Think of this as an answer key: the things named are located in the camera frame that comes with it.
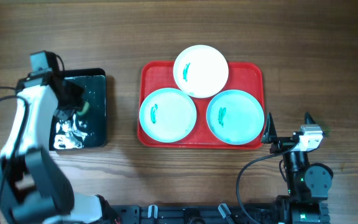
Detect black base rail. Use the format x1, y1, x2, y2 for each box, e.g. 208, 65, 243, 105
110, 203, 331, 224

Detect black water tray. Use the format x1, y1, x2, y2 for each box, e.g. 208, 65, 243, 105
49, 68, 107, 151

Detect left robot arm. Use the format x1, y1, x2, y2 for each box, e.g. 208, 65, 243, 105
0, 68, 120, 223

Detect white plate top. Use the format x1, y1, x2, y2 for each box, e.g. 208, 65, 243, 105
173, 45, 229, 98

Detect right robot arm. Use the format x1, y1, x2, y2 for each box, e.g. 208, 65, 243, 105
262, 113, 334, 224

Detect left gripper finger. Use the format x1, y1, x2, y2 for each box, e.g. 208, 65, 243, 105
62, 80, 85, 108
53, 105, 77, 121

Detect light blue plate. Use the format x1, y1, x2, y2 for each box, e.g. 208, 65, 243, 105
206, 90, 265, 145
139, 88, 197, 143

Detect green yellow sponge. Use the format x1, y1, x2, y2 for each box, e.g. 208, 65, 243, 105
76, 101, 90, 116

